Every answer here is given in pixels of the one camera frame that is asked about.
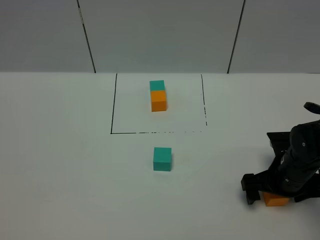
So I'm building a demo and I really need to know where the template teal cube block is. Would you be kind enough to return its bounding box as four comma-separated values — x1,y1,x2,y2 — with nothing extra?
149,80,166,92

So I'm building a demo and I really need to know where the template orange cube block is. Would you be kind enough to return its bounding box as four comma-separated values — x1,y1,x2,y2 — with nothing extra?
150,90,167,112

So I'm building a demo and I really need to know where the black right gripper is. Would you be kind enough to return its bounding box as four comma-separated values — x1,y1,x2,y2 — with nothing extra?
241,121,320,205

